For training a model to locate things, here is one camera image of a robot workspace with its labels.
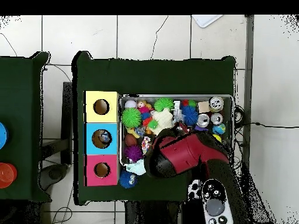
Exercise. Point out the mint green cloth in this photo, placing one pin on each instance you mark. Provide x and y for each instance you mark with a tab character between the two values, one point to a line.
137	168

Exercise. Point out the blue spiky ball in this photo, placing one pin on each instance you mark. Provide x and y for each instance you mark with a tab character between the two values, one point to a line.
190	115
127	180

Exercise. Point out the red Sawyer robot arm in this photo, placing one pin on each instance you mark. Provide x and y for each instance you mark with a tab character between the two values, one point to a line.
186	154

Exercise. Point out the silver mesh bin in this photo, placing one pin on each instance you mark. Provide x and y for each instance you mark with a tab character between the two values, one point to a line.
149	98

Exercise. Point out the wooden box with three holes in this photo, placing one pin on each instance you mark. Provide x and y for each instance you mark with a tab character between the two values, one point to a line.
109	144

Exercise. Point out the cream cloth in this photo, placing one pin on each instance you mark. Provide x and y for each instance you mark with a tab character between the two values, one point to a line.
163	120

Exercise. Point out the large green spiky ball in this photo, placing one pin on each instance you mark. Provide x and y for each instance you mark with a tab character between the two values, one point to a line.
131	117

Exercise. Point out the white baseball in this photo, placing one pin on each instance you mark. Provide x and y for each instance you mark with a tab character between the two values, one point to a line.
130	104

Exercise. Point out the silver toy robot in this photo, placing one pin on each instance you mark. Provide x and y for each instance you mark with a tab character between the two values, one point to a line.
176	105

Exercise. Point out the purple spiky ball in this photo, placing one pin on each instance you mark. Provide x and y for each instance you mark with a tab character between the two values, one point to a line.
133	152

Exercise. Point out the dark green tablecloth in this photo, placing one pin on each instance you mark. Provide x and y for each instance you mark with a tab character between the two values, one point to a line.
151	77
21	93

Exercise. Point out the wooden cube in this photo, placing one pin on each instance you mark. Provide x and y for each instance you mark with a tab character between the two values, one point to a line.
204	106

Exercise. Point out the white tray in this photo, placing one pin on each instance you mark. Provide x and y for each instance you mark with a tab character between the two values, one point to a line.
205	19

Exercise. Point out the red plastic cup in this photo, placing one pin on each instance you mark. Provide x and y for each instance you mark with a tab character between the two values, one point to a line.
15	172

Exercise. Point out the blue round disc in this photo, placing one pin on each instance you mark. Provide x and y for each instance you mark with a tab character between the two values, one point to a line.
2	135

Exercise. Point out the orange plastic cup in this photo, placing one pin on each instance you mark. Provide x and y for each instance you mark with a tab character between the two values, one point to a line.
5	173

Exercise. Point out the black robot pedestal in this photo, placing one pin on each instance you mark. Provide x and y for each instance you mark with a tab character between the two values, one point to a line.
149	214

